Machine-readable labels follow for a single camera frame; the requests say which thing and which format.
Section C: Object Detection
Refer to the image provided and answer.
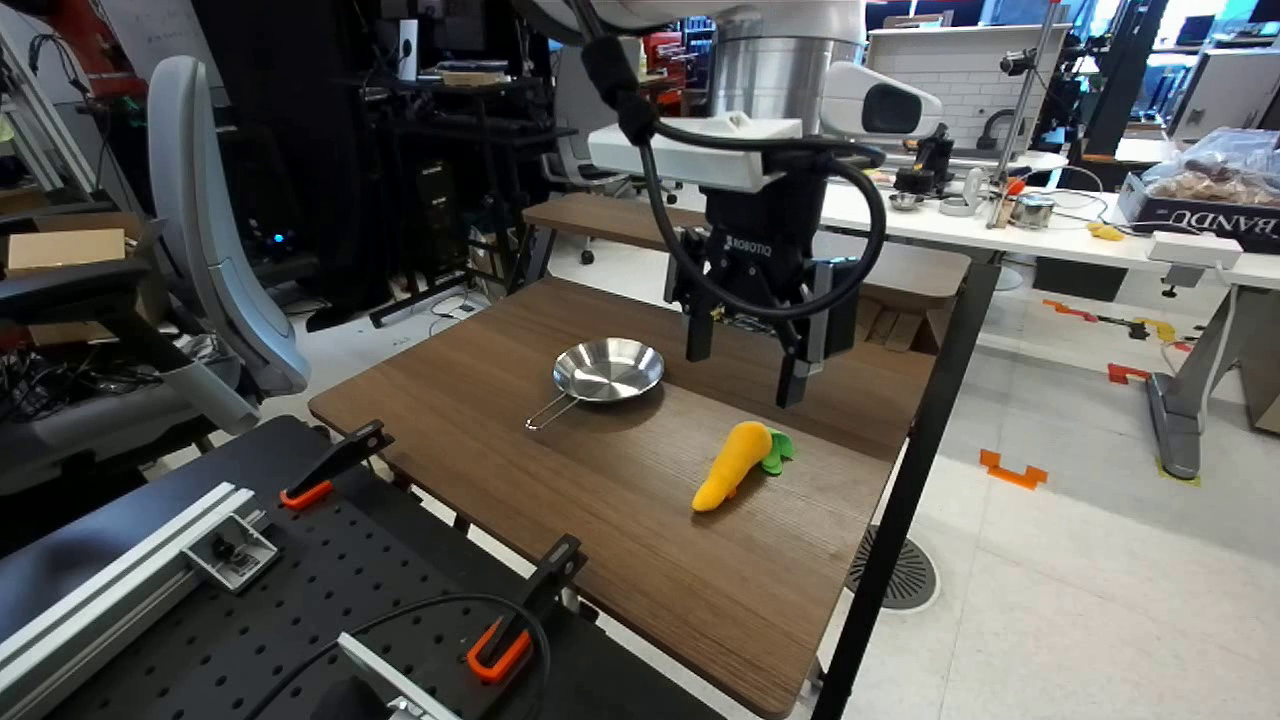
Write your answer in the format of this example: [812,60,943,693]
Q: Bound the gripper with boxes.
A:
[664,163,862,410]

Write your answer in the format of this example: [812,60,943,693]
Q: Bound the orange carrot plush toy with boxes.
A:
[691,421,797,514]

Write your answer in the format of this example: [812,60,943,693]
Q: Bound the small steel pan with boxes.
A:
[525,337,667,432]

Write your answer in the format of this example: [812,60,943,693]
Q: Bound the flat cardboard pieces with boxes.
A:
[858,293,943,355]

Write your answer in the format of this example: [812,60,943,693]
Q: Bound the brown wooden bench table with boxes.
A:
[522,192,973,355]

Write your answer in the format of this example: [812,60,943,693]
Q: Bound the round floor grille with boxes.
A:
[844,524,940,612]

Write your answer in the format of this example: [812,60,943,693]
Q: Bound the black small machine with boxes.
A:
[893,123,957,197]

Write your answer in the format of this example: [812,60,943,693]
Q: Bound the white desk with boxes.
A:
[818,148,1280,482]

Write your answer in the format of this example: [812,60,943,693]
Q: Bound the black and orange clamp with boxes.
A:
[465,533,589,686]
[279,419,396,512]

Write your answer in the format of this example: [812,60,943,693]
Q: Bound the white brick panel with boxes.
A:
[864,24,1063,153]

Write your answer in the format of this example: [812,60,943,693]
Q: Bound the black equipment rack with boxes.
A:
[358,58,583,329]

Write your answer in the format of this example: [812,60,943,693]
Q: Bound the black printed box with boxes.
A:
[1116,171,1280,255]

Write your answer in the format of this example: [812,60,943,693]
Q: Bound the clear plastic bag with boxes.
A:
[1143,127,1280,208]

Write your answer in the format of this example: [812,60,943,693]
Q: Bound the grey office chair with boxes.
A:
[147,55,312,398]

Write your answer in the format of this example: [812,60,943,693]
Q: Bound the cardboard box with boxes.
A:
[4,227,129,278]

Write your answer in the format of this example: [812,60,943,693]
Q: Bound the camera on mount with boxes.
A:
[988,0,1063,230]

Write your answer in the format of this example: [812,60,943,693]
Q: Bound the black cable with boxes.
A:
[240,593,552,720]

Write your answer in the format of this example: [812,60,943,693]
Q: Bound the short aluminium rail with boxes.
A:
[337,631,463,720]

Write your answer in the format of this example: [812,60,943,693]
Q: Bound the long aluminium rail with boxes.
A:
[0,482,282,720]

